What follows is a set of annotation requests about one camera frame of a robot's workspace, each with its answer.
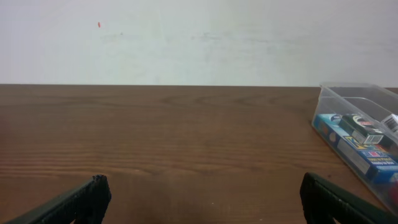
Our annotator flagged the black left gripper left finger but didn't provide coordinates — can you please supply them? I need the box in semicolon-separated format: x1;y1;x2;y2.
8;175;111;224

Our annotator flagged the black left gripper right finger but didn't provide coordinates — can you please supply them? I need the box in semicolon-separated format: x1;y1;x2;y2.
300;172;397;224

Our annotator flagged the blue Kool Fever box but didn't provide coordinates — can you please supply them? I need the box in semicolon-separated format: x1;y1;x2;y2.
313;114;397;184

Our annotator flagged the white green Panadol box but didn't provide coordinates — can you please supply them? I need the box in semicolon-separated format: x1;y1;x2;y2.
381;114;398;133

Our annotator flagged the clear plastic container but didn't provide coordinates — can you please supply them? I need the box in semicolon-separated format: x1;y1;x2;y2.
312;83;397;214

